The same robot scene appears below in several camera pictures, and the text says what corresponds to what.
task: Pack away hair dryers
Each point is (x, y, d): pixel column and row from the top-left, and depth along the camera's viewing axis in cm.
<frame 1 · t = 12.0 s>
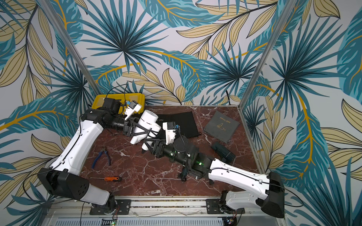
left hand: (146, 132, 63), fingers open
right hand: (146, 140, 60), fingers open
black hair dryer pouch: (170, 114, 115), on the table
plain black drawstring pouch: (185, 118, 118), on the table
grey hair dryer pouch: (222, 126, 109), on the table
orange handled screwdriver: (111, 178, 82), point 3 cm above the table
blue handled pliers: (109, 160, 91), on the table

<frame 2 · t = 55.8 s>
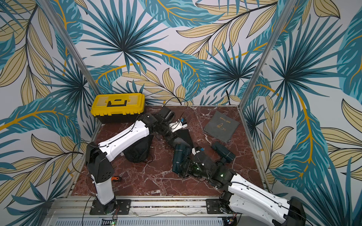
left hand: (174, 137, 80), fingers closed
right hand: (179, 166, 73), fingers open
black hair dryer pouch: (138, 152, 87), point 8 cm above the table
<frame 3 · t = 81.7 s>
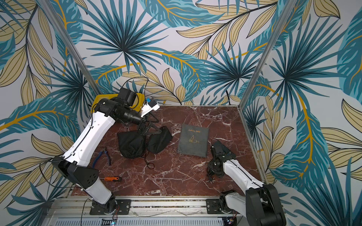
left hand: (156, 128, 66), fingers open
right hand: (212, 168, 87), fingers open
black hair dryer pouch: (132, 144, 90), point 8 cm above the table
grey hair dryer pouch: (193, 140, 102), on the table
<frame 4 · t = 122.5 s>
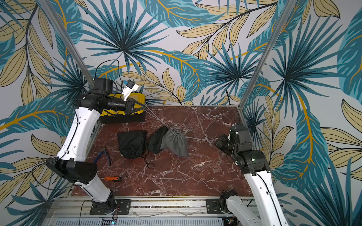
left hand: (143, 108, 68), fingers closed
right hand: (217, 138, 69), fingers closed
grey hair dryer pouch: (174, 143, 81), point 17 cm above the table
